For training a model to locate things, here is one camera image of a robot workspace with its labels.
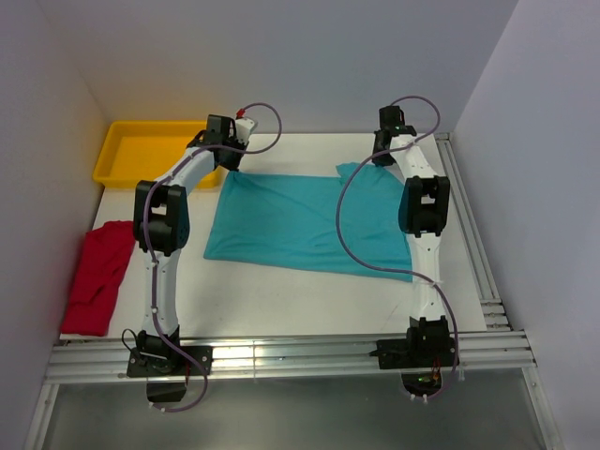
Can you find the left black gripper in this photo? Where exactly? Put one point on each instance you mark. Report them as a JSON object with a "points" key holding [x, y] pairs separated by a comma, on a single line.
{"points": [[233, 165]]}

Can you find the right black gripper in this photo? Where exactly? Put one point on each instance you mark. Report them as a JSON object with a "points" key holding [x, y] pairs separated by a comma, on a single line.
{"points": [[386, 160]]}

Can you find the teal t shirt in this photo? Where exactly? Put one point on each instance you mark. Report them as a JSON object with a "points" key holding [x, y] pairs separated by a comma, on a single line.
{"points": [[343, 224]]}

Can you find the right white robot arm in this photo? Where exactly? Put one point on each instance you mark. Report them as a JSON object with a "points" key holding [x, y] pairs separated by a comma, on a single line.
{"points": [[422, 216]]}

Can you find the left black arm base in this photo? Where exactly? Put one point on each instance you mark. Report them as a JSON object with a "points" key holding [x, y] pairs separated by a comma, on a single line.
{"points": [[167, 371]]}

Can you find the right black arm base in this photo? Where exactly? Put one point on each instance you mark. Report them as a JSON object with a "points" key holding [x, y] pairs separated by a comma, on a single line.
{"points": [[428, 346]]}

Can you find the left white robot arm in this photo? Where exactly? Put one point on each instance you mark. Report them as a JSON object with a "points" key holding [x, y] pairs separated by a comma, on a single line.
{"points": [[161, 225]]}

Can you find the yellow plastic tray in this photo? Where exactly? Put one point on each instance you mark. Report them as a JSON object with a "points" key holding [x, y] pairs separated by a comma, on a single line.
{"points": [[142, 150]]}

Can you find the red t shirt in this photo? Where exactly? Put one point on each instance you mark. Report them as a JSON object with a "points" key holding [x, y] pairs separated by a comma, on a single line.
{"points": [[105, 257]]}

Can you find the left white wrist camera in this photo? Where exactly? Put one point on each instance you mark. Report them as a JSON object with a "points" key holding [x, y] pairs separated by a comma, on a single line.
{"points": [[244, 127]]}

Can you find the front aluminium rail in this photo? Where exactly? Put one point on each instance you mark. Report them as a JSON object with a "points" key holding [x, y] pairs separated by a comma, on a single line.
{"points": [[105, 361]]}

